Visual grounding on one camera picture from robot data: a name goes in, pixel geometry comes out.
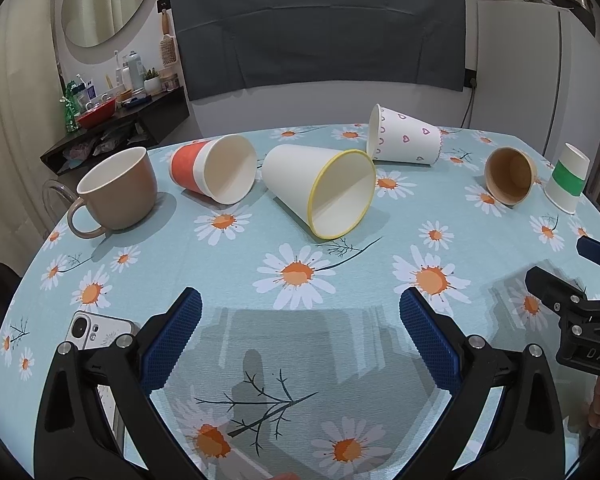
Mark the red bowl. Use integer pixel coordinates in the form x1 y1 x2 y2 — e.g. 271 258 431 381
76 99 117 129

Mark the pink hearts white paper cup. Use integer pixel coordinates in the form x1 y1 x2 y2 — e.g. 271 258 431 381
366 104 442 166

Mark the green glittery figurine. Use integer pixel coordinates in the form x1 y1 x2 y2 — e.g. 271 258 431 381
60 80 80 133

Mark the grey spray bottle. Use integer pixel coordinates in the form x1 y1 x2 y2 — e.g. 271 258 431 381
126 50 144 90

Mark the brown kraft paper cup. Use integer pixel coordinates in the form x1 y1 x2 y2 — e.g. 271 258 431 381
484 148 536 207

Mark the black wall shelf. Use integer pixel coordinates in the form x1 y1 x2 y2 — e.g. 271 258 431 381
40 88 189 176

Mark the black power cable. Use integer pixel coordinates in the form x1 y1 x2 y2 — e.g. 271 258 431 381
460 66 479 129

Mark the dark grey hanging cloth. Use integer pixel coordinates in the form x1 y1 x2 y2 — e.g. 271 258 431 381
170 0 466 100

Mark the green banded white paper cup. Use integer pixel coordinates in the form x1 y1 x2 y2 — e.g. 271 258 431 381
544 143 590 214

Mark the small potted plant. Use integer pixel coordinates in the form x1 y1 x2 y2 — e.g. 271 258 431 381
144 67 162 96

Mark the silver butterfly case smartphone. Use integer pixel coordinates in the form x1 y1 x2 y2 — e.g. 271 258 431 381
63 309 141 456

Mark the white refrigerator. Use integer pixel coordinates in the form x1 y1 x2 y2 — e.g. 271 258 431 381
469 1 600 162

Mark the orange banded white paper cup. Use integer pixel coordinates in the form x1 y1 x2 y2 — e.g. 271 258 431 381
169 134 258 205

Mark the daisy print blue tablecloth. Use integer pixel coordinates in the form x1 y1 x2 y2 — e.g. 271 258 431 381
0 129 600 479

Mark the beige ceramic mug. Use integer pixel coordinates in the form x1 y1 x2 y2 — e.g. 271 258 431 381
67 146 157 240

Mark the yellow rimmed white paper cup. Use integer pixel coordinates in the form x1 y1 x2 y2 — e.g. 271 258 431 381
262 145 376 240

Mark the clear acrylic chair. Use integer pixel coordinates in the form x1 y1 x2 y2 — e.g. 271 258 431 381
41 179 78 234

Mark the wooden brush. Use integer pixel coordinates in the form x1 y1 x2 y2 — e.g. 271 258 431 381
160 9 178 67

